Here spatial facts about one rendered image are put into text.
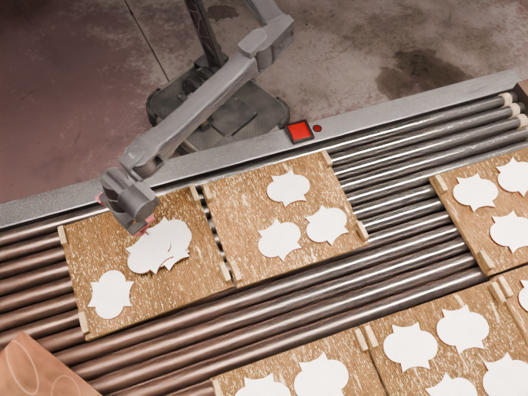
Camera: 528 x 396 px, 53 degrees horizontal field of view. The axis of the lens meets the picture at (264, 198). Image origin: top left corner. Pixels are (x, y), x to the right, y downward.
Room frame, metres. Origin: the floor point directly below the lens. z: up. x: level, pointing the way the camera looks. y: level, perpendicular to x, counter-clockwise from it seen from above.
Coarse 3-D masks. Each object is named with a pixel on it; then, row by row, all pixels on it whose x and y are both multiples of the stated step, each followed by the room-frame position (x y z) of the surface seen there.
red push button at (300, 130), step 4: (296, 124) 1.08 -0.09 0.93; (300, 124) 1.09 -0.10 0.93; (304, 124) 1.09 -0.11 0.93; (288, 128) 1.07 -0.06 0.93; (292, 128) 1.07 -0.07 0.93; (296, 128) 1.07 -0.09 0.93; (300, 128) 1.07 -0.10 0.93; (304, 128) 1.07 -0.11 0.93; (292, 132) 1.05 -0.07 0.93; (296, 132) 1.05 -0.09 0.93; (300, 132) 1.05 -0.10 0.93; (304, 132) 1.06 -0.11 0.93; (308, 132) 1.06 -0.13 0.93; (292, 136) 1.04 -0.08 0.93; (296, 136) 1.04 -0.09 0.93; (300, 136) 1.04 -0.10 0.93; (304, 136) 1.04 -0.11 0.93; (308, 136) 1.04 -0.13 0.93
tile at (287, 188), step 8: (272, 176) 0.86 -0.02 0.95; (280, 176) 0.87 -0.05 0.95; (288, 176) 0.87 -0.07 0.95; (296, 176) 0.87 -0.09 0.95; (272, 184) 0.84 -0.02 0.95; (280, 184) 0.84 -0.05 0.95; (288, 184) 0.84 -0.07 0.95; (296, 184) 0.84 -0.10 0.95; (304, 184) 0.85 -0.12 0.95; (272, 192) 0.80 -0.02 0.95; (280, 192) 0.81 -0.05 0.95; (288, 192) 0.81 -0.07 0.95; (296, 192) 0.81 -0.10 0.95; (304, 192) 0.81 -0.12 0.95; (272, 200) 0.78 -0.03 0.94; (280, 200) 0.78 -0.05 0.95; (288, 200) 0.78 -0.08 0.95; (296, 200) 0.79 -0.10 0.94; (304, 200) 0.79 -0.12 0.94
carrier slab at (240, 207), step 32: (288, 160) 0.93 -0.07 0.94; (320, 160) 0.94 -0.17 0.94; (224, 192) 0.80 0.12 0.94; (256, 192) 0.81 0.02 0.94; (320, 192) 0.83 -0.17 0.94; (224, 224) 0.69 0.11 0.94; (256, 224) 0.70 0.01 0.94; (352, 224) 0.73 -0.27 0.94; (256, 256) 0.60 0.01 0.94; (288, 256) 0.61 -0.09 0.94; (320, 256) 0.61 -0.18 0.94
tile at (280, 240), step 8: (280, 224) 0.70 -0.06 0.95; (288, 224) 0.70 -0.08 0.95; (264, 232) 0.67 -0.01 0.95; (272, 232) 0.67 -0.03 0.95; (280, 232) 0.68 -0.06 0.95; (288, 232) 0.68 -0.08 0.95; (296, 232) 0.68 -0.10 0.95; (264, 240) 0.64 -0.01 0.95; (272, 240) 0.65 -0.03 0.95; (280, 240) 0.65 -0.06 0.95; (288, 240) 0.65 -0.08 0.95; (296, 240) 0.65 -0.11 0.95; (264, 248) 0.62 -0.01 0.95; (272, 248) 0.62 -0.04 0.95; (280, 248) 0.62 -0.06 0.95; (288, 248) 0.63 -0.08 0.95; (296, 248) 0.63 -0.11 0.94; (264, 256) 0.60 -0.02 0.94; (272, 256) 0.60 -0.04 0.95; (280, 256) 0.60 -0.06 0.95
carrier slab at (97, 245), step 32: (96, 224) 0.65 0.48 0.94; (192, 224) 0.68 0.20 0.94; (96, 256) 0.55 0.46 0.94; (128, 256) 0.56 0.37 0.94; (192, 256) 0.58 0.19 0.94; (160, 288) 0.48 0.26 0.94; (192, 288) 0.48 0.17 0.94; (224, 288) 0.49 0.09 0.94; (96, 320) 0.37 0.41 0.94; (128, 320) 0.38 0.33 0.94
